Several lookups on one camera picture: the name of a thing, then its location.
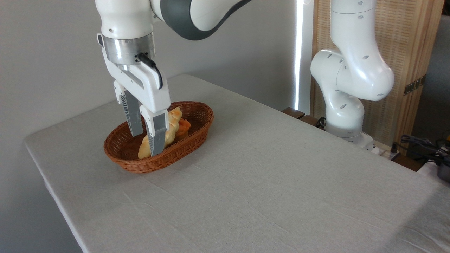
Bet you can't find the dark brown wooden block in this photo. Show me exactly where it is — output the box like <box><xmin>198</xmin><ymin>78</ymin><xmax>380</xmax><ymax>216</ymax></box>
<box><xmin>282</xmin><ymin>107</ymin><xmax>306</xmax><ymax>119</ymax></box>
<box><xmin>299</xmin><ymin>115</ymin><xmax>323</xmax><ymax>128</ymax></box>

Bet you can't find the wooden folding screen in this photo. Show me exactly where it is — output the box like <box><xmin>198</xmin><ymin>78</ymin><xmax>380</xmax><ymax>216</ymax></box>
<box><xmin>311</xmin><ymin>0</ymin><xmax>445</xmax><ymax>156</ymax></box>

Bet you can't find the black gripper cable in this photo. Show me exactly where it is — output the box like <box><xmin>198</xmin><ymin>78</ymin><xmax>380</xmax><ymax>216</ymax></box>
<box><xmin>137</xmin><ymin>53</ymin><xmax>163</xmax><ymax>90</ymax></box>

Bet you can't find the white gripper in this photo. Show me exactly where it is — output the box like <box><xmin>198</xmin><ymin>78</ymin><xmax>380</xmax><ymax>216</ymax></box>
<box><xmin>97</xmin><ymin>33</ymin><xmax>171</xmax><ymax>157</ymax></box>

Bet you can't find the grey tablecloth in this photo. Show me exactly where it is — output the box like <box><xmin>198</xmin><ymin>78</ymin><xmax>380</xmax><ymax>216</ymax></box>
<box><xmin>24</xmin><ymin>74</ymin><xmax>450</xmax><ymax>253</ymax></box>

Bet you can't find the brown wicker basket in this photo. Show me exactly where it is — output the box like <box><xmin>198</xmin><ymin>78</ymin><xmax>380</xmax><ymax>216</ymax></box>
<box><xmin>103</xmin><ymin>101</ymin><xmax>214</xmax><ymax>174</ymax></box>

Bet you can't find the black screen hinge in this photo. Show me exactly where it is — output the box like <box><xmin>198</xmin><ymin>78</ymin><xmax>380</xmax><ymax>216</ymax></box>
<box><xmin>403</xmin><ymin>74</ymin><xmax>427</xmax><ymax>96</ymax></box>

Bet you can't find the small orange bread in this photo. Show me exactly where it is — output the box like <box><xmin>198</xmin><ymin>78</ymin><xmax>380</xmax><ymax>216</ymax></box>
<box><xmin>175</xmin><ymin>118</ymin><xmax>192</xmax><ymax>141</ymax></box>

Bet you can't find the black cable bundle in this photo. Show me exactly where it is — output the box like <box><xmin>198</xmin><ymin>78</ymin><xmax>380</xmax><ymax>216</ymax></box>
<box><xmin>400</xmin><ymin>134</ymin><xmax>450</xmax><ymax>166</ymax></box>

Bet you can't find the long twisted bread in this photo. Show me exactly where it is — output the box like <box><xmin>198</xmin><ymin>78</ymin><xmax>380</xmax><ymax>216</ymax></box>
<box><xmin>138</xmin><ymin>107</ymin><xmax>183</xmax><ymax>160</ymax></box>

